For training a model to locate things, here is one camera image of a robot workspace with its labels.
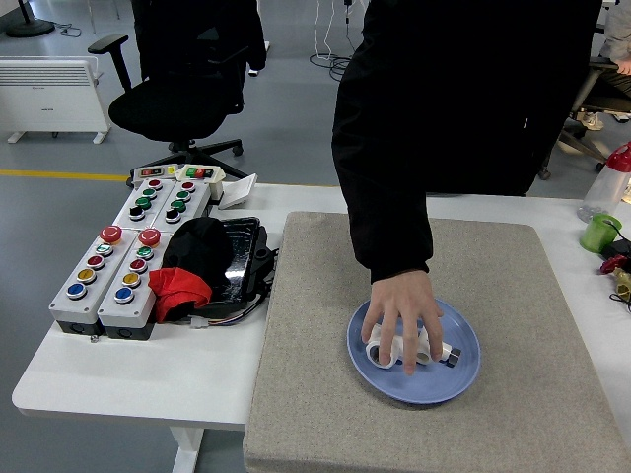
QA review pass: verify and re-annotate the white panel heater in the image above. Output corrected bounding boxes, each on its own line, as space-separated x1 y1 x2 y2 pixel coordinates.
0 54 113 145

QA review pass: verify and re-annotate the grey box with mushroom button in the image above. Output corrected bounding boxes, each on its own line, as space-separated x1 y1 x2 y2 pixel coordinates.
97 227 172 341
47 225 135 335

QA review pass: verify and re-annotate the blue plate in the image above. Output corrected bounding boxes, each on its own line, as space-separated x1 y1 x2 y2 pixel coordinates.
346 295 482 406

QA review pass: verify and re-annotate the white table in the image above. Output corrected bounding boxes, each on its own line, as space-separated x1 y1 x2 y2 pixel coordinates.
11 182 631 473

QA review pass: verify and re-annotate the black office chair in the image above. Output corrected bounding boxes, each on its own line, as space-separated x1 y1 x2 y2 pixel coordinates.
87 0 270 181

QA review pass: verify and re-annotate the black adapter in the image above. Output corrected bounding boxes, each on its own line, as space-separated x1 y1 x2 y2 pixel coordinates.
598 238 631 261

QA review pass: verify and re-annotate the red cloth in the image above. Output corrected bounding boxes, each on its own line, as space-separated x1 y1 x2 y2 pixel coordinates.
148 267 213 325

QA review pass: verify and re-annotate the black round stand base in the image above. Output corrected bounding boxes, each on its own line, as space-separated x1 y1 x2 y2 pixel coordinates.
5 0 56 38

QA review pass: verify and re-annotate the white switch box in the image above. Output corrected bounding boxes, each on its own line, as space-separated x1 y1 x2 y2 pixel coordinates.
175 164 227 202

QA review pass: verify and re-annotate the brass valve with red handle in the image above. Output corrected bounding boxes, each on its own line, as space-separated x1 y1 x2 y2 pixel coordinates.
599 255 631 303

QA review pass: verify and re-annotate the grey box with four buttons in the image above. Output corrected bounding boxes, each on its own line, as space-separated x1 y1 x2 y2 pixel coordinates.
152 179 212 233
112 177 176 233

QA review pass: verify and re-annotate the black tray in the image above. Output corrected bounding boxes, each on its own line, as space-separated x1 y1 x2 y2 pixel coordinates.
196 216 277 321

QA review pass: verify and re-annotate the small white flat box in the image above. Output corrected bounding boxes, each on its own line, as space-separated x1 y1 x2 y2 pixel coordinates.
217 173 258 211

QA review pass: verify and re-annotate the person's right hand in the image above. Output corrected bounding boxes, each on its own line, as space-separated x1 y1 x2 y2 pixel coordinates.
360 269 445 376

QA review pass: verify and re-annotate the white floor cable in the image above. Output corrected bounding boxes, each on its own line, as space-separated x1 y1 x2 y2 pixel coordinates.
315 0 336 63

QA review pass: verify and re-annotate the white fitting with metal nipple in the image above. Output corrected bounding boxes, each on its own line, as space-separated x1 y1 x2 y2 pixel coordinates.
412 328 464 370

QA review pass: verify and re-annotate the green cup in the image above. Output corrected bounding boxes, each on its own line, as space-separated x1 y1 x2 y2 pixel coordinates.
579 212 623 254

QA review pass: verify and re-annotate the grey mesh office chair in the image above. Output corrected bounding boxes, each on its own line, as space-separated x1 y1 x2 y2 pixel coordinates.
536 56 631 181

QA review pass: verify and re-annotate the clear bottle with red cap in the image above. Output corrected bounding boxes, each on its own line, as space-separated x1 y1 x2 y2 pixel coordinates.
577 142 631 223

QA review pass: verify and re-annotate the black cloth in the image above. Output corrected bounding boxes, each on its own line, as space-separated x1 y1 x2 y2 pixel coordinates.
162 216 236 297

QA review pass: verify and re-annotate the white tee pipe fitting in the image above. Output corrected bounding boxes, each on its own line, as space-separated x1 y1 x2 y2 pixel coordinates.
364 322 410 370

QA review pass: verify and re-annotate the grey-brown mat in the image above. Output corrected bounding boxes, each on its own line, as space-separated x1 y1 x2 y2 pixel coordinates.
243 211 631 473

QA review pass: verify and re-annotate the grey switch box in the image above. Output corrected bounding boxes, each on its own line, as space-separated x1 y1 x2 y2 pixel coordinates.
129 165 179 184

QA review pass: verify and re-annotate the person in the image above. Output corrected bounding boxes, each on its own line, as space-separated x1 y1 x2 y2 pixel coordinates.
571 0 631 132
330 0 603 285

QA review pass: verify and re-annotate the black floor cable bundle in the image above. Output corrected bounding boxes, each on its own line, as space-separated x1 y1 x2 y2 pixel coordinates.
309 0 367 83

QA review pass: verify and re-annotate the white table leg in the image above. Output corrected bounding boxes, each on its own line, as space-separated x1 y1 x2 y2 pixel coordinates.
170 427 204 473

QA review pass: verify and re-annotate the white connector with coloured wires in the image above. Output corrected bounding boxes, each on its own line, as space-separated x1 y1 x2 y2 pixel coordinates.
189 290 271 330

